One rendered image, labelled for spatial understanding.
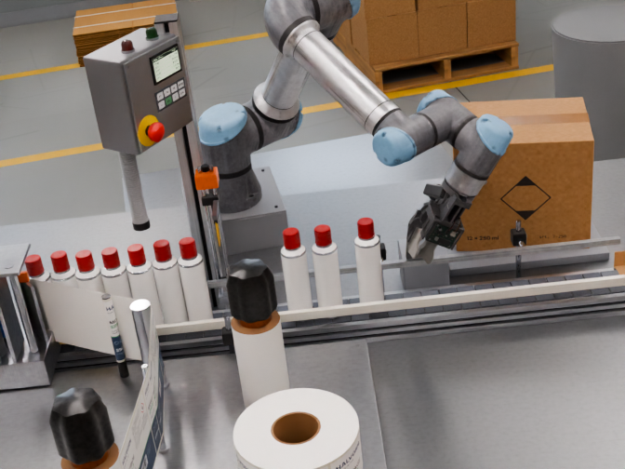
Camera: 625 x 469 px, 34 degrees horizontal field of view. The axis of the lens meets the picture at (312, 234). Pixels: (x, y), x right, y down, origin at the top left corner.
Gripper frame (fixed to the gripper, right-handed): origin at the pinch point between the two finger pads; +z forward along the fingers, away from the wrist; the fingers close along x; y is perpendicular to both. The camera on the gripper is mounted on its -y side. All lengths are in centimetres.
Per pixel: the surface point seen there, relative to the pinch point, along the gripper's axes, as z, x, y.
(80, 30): 162, -73, -424
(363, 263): 1.6, -11.5, 6.7
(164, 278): 21, -47, 6
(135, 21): 146, -44, -428
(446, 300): 1.0, 7.1, 10.1
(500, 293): -4.8, 16.5, 10.2
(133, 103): -12, -66, 2
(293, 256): 5.0, -25.5, 7.3
